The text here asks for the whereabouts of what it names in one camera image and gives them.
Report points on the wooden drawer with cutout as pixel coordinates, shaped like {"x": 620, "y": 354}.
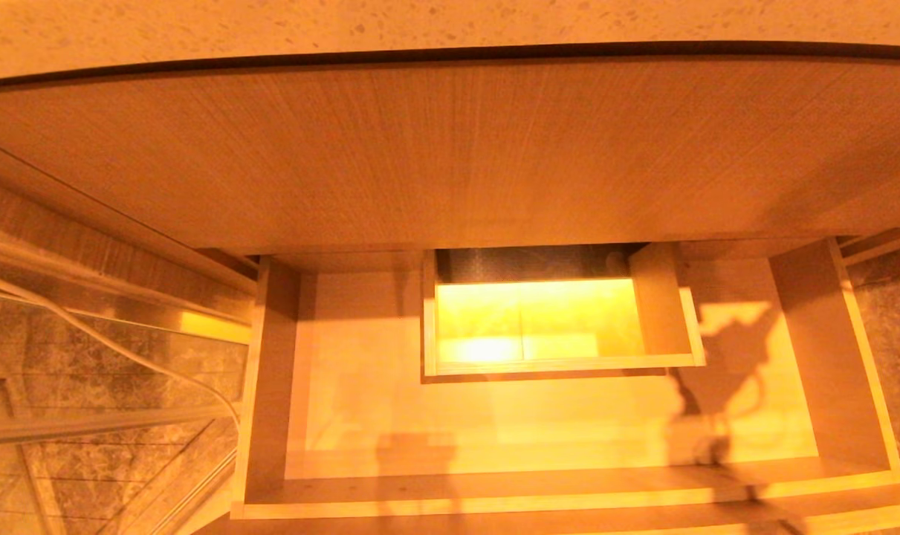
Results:
{"x": 360, "y": 416}

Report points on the wooden vanity cabinet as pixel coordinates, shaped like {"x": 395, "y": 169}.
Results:
{"x": 450, "y": 148}

